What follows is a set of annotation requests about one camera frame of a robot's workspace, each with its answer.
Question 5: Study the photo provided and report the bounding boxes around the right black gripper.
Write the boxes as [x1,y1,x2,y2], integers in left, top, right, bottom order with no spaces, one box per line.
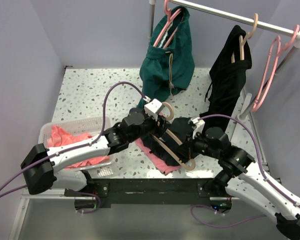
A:
[175,129,220,159]

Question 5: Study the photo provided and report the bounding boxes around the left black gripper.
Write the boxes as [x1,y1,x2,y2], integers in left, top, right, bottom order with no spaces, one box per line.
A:
[128,104,170,144]

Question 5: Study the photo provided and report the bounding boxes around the dark navy shorts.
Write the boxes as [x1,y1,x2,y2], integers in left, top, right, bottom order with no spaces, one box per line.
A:
[136,99,203,166]

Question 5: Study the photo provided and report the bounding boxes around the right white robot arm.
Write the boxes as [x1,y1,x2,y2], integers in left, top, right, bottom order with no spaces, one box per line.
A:
[177,127,300,240]

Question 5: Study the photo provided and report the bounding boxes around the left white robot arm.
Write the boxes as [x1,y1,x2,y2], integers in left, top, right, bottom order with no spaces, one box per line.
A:
[21,108,174,196]

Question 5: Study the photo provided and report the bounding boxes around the pink folded shorts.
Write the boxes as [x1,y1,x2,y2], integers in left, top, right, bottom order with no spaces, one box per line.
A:
[135,136,181,175]

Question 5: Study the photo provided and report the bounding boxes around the green hanging shorts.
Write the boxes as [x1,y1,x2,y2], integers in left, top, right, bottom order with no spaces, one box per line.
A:
[139,6,195,102]

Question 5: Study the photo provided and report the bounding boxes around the black hanging shorts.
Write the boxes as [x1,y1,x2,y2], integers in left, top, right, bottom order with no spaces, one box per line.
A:
[200,25,252,117]

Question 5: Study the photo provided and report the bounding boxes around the pink hanger with green shorts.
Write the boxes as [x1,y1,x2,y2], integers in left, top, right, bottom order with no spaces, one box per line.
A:
[152,0,183,49]

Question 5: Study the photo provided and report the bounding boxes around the beige hanger with black shorts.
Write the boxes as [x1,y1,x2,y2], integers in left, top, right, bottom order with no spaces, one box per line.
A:
[239,13,258,61]

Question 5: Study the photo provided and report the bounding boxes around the empty pink hanger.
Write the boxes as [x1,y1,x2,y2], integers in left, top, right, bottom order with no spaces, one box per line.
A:
[249,24,300,113]

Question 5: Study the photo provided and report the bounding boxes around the white plastic laundry basket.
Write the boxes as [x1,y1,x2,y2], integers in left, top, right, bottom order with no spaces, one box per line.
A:
[38,116,115,171]

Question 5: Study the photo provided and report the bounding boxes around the coral pink patterned garment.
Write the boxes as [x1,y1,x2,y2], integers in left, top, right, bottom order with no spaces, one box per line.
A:
[47,125,109,169]

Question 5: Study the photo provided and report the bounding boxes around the metal clothes rack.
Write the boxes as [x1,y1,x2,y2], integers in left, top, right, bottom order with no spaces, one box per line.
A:
[148,0,300,122]

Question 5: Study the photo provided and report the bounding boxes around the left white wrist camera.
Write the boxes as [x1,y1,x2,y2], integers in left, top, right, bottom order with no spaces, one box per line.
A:
[144,99,164,121]

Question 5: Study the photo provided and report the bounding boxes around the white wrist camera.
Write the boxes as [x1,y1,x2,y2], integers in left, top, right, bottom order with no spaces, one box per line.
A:
[144,99,164,121]
[188,117,205,139]

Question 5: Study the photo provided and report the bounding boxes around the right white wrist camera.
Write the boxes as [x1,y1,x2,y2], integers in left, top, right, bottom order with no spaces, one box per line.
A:
[188,117,205,139]

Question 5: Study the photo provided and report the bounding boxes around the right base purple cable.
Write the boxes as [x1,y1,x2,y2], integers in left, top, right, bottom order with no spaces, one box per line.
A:
[191,204,267,230]

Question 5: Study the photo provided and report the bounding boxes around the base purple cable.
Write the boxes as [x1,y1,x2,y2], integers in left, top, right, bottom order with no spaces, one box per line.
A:
[191,204,267,230]
[74,191,105,215]

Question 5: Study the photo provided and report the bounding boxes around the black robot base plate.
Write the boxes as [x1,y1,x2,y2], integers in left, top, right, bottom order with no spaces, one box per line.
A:
[64,178,229,210]

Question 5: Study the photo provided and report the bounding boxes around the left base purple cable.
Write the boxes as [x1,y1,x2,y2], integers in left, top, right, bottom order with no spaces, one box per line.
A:
[74,191,105,215]

